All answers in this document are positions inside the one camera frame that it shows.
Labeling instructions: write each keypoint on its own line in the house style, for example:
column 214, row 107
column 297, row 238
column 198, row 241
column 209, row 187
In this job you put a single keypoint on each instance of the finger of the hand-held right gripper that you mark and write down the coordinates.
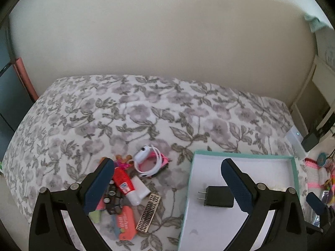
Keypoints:
column 315, row 202

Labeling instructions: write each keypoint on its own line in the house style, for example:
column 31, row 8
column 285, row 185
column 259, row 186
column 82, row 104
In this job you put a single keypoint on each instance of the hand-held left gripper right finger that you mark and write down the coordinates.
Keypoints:
column 235, row 185

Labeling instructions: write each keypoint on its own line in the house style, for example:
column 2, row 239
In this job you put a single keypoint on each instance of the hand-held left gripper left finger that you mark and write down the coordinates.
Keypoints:
column 98, row 185

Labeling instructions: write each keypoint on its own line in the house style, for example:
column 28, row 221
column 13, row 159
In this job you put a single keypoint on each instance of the black toy car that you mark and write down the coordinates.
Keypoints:
column 112, row 198

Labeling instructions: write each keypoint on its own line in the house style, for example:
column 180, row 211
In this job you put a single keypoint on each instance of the red tube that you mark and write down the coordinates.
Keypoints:
column 121, row 180

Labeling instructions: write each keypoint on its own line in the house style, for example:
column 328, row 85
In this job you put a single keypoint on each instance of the teal-rimmed white tray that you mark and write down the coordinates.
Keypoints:
column 261, row 167

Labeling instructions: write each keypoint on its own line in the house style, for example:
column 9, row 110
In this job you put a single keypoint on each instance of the pink eraser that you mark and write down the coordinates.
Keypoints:
column 100, row 205

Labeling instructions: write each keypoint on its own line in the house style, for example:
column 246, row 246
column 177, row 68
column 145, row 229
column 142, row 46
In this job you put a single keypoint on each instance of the black plug charger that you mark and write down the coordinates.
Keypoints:
column 218, row 197

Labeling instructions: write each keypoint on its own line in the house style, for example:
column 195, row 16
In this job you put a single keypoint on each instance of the pink crocheted mat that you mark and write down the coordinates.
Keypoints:
column 318, row 174

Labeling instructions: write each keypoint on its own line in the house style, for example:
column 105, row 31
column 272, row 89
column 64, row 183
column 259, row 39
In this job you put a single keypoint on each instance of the green eraser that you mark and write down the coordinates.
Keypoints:
column 94, row 216

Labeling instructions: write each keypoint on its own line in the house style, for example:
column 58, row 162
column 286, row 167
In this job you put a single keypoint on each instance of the pink toy dog figure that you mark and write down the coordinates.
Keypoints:
column 123, row 162

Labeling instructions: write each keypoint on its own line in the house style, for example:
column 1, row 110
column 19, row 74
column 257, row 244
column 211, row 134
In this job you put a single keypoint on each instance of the white rounded block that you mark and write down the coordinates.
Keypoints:
column 142, row 188

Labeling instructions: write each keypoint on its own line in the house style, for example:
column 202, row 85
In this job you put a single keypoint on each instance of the orange eraser box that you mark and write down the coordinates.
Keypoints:
column 127, row 223

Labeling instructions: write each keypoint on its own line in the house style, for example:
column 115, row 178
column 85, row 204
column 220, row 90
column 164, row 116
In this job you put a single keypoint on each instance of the gold and black buckle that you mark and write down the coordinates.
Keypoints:
column 148, row 213

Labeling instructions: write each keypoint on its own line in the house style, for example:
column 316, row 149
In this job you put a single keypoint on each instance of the black power adapter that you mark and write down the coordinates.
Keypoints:
column 310, row 140

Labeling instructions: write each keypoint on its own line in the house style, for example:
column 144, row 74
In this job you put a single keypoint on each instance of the white device with light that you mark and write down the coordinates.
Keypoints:
column 295, row 141

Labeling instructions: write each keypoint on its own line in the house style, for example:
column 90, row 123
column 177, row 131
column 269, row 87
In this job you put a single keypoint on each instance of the grey floral blanket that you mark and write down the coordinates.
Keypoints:
column 104, row 109

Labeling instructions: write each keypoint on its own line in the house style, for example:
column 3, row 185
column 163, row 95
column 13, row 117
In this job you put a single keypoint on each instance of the white shelf unit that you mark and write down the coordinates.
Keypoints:
column 322, row 83

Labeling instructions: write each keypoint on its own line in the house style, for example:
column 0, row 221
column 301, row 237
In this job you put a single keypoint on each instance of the dark cabinet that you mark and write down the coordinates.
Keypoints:
column 10, row 96

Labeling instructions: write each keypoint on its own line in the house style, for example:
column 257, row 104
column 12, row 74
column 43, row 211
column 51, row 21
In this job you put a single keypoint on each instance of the pink pole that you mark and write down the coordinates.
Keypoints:
column 24, row 78

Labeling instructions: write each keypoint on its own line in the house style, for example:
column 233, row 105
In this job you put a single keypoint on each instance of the teal cloth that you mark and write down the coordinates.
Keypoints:
column 312, row 22

